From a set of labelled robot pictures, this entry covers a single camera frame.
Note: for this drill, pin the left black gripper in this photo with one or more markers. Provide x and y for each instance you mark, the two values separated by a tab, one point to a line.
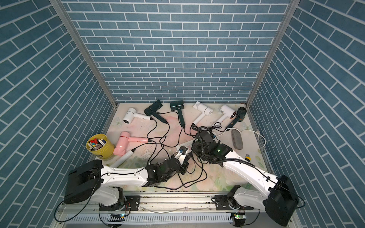
185	166

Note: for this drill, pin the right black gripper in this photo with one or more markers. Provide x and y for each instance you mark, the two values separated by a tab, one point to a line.
195	148

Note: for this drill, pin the white power strip coloured sockets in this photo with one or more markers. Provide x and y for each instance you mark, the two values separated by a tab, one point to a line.
188	145

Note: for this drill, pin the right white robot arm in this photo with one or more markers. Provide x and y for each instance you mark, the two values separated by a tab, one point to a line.
276	195

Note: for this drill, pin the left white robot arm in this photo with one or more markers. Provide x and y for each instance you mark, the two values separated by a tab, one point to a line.
103	184

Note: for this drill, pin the white folding hair dryer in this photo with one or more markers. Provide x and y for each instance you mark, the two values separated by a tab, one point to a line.
205	111

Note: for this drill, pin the white glossy hair dryer right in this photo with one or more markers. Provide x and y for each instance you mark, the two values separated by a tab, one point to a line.
227	112

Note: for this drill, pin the yellow black utility knife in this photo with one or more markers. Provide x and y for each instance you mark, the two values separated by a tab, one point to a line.
247	158

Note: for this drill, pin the dark green dryer centre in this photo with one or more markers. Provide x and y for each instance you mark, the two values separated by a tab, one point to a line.
178	106

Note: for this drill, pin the dark green dryer right corner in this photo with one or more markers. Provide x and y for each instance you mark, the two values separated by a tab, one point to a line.
239	117

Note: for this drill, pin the pink hair dryer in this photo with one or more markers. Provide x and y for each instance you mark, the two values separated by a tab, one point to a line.
124	139

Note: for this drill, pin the dark green dryer angled nozzle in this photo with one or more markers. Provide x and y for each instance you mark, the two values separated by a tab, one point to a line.
152	111

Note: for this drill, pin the large white dryer front left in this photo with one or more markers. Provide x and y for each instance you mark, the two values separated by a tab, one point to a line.
122	159

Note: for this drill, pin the white hair dryer far left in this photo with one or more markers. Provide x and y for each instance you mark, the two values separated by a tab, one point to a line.
131	114

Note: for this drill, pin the yellow cup of pens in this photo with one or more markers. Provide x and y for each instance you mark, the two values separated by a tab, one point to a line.
100	146

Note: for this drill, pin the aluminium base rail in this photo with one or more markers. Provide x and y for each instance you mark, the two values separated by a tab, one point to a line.
165	208

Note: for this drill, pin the white wall cable connector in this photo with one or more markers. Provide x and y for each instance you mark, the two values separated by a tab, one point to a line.
256	132

